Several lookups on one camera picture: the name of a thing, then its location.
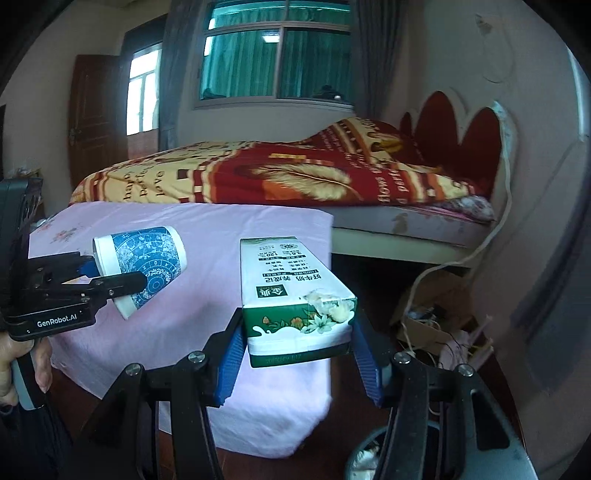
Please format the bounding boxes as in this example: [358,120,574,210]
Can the brown wooden door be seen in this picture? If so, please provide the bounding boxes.
[68,54,126,187]

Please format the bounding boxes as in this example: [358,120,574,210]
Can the black trash bucket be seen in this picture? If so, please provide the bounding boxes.
[345,427,387,480]

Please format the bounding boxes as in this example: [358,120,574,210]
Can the white mattress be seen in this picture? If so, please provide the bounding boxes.
[322,197,496,249]

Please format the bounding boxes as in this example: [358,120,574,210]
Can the window with green curtain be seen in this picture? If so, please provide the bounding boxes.
[197,1,352,104]

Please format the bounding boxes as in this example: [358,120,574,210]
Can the white charging cable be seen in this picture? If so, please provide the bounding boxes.
[399,103,515,351]

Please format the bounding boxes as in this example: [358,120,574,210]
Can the grey curtain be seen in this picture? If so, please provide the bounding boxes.
[158,0,207,151]

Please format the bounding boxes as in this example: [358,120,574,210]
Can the red heart headboard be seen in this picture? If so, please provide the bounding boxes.
[400,89,502,199]

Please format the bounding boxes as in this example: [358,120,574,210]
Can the cardboard box on floor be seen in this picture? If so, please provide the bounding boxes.
[392,270,473,354]

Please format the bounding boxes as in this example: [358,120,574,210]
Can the green white milk carton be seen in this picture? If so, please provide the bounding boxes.
[240,237,358,368]

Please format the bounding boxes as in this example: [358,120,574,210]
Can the red yellow patterned quilt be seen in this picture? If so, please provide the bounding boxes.
[70,117,478,206]

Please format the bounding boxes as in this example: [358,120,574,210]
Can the left hand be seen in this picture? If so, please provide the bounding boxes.
[0,332,52,406]

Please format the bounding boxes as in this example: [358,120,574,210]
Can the blue paper cup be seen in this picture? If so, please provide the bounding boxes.
[92,226,187,319]

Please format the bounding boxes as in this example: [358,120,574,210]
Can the pink floral bed sheet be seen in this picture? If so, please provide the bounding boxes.
[29,202,332,458]

